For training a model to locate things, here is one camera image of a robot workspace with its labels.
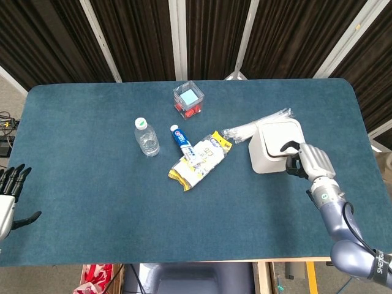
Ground clear plastic water bottle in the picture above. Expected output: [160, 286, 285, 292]
[134, 117, 160, 157]

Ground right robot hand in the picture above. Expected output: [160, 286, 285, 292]
[280, 141, 337, 184]

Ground black cables and power strip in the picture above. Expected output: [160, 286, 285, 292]
[0, 110, 20, 159]

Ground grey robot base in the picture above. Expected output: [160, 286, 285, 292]
[123, 262, 255, 294]

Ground white lidded trash bin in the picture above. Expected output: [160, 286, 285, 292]
[247, 120, 305, 175]

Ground blue table mat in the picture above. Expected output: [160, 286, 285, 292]
[0, 77, 392, 268]

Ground clear square acrylic box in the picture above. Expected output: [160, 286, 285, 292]
[173, 80, 206, 121]

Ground yellow white snack packet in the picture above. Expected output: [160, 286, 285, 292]
[167, 130, 233, 192]

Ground blue white toothpaste tube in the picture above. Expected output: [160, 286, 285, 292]
[170, 124, 200, 167]

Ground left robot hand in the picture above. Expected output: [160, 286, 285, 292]
[0, 164, 42, 243]

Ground red white patterned bag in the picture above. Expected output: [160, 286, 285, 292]
[72, 263, 115, 294]

